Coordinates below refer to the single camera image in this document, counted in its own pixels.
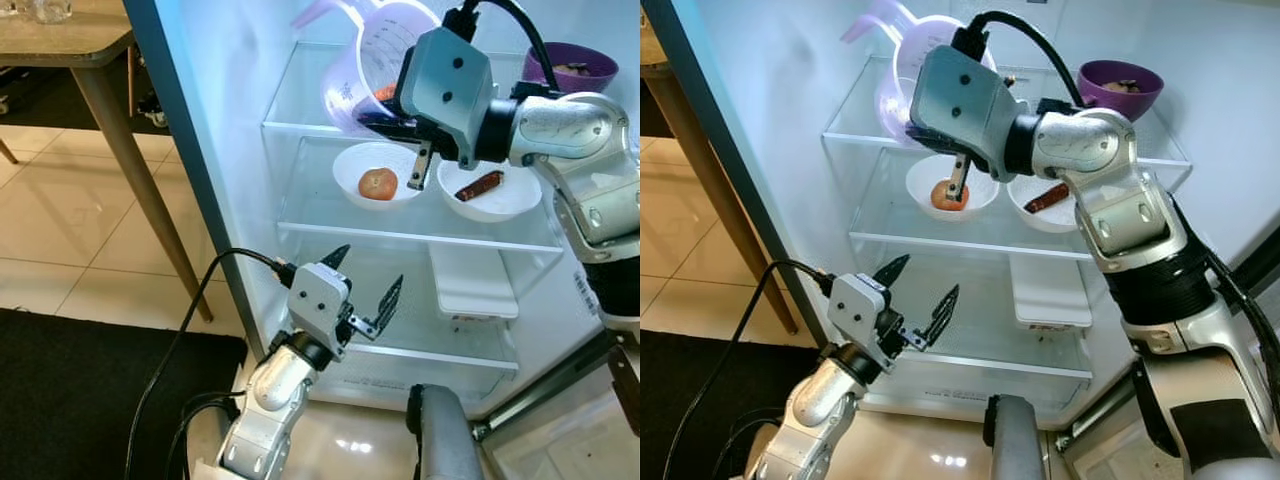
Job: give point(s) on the orange carrot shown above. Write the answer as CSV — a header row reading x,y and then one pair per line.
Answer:
x,y
385,93

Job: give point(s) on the pink translucent measuring cup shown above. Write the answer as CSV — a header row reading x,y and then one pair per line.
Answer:
x,y
350,60
895,100

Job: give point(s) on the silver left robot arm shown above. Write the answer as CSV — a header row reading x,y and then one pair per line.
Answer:
x,y
820,400
275,390

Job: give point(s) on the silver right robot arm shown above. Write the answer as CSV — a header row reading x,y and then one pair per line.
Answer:
x,y
1100,150
560,125

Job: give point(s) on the glass fridge shelf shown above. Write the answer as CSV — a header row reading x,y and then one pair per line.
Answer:
x,y
850,115
310,225
430,340
880,235
290,100
1000,355

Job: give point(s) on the white plastic fridge tray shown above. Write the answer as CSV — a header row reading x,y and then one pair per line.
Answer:
x,y
1050,290
475,280

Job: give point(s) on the silver fridge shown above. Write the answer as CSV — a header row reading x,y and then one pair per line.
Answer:
x,y
760,70
230,60

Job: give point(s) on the white printed fridge sticker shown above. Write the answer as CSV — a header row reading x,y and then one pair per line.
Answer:
x,y
585,290

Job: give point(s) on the round orange tomato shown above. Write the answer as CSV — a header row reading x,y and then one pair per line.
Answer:
x,y
378,185
945,197

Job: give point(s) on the white ceramic bowl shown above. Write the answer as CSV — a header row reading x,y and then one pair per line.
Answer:
x,y
350,165
510,205
920,180
1030,220

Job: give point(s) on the reddish brown sweet potato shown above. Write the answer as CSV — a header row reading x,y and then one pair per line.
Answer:
x,y
1045,198
480,186

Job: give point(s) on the clear crisper drawer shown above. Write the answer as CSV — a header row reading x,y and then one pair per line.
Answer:
x,y
980,395
420,385

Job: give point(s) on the silver right robot leg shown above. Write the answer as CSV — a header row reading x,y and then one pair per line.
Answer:
x,y
450,440
1020,445

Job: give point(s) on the brown food pieces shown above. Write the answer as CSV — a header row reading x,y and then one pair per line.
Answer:
x,y
572,69
1123,86

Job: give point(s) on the purple mug bowl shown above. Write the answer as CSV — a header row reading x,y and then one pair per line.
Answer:
x,y
1130,105
590,80

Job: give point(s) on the black floor mat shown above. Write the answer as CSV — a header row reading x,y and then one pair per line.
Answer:
x,y
70,400
690,420

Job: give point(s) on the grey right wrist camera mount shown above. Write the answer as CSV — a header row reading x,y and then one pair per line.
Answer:
x,y
965,110
450,90

